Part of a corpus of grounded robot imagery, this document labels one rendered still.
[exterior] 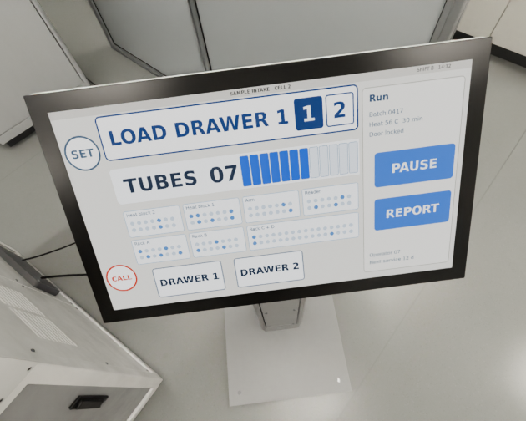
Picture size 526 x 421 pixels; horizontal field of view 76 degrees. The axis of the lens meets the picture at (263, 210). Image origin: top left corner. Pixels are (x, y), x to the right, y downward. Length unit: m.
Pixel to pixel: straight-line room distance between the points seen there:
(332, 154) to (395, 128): 0.08
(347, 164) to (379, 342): 1.14
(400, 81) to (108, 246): 0.41
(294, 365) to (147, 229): 1.05
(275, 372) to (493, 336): 0.86
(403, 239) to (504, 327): 1.24
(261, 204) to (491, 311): 1.38
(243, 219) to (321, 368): 1.05
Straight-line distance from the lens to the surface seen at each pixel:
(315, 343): 1.42
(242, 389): 1.42
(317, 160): 0.42
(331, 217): 0.45
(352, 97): 0.42
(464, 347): 1.61
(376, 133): 0.43
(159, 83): 0.41
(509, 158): 2.13
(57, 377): 0.89
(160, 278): 0.49
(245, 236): 0.44
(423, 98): 0.45
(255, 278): 0.48
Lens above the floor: 1.45
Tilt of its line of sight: 61 degrees down
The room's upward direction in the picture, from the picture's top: 7 degrees counter-clockwise
